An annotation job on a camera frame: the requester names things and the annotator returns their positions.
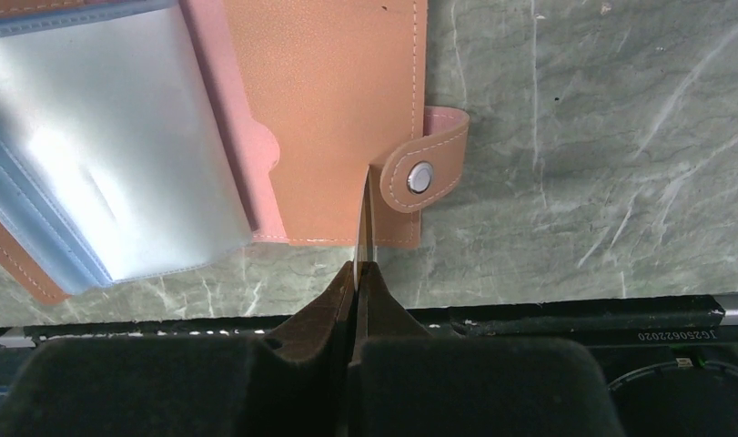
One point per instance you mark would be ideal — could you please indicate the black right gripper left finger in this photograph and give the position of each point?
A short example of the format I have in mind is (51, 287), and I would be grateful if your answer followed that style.
(283, 383)

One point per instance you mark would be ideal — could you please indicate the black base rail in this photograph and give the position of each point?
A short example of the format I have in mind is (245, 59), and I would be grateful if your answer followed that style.
(643, 321)

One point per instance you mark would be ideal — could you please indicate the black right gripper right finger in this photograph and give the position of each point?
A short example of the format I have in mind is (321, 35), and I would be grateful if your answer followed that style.
(406, 382)

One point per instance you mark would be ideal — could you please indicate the tan leather card holder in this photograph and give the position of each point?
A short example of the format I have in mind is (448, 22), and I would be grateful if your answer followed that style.
(144, 138)

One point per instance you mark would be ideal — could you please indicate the silver VIP card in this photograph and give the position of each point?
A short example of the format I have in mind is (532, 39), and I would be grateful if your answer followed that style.
(364, 251)

